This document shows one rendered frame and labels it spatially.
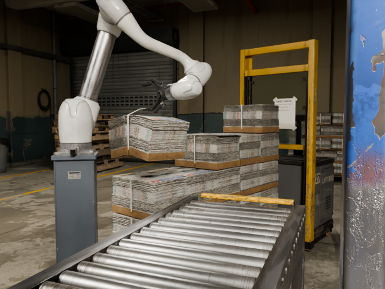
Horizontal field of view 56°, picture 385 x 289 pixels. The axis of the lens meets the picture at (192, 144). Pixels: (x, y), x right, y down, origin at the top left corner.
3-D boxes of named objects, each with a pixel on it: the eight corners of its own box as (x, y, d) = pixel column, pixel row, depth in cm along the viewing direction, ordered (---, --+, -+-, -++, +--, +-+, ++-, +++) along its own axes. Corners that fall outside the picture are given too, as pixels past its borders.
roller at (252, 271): (111, 258, 111) (111, 242, 110) (267, 284, 93) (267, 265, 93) (101, 264, 106) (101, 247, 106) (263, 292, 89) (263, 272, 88)
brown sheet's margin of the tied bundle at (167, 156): (129, 154, 205) (130, 147, 204) (166, 152, 226) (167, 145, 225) (147, 161, 194) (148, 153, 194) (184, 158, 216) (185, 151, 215)
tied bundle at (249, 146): (200, 162, 289) (200, 133, 287) (222, 159, 311) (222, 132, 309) (240, 166, 264) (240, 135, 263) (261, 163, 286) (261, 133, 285)
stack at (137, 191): (112, 306, 229) (110, 175, 223) (222, 254, 317) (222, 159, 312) (154, 329, 204) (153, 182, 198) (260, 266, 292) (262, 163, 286)
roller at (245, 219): (167, 214, 147) (169, 224, 149) (287, 226, 130) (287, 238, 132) (172, 207, 151) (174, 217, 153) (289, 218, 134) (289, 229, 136)
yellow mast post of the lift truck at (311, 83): (300, 240, 326) (304, 40, 314) (304, 237, 333) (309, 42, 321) (310, 242, 320) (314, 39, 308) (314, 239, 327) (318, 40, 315)
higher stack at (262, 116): (221, 254, 317) (222, 105, 308) (240, 245, 339) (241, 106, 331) (260, 266, 292) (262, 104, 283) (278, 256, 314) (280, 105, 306)
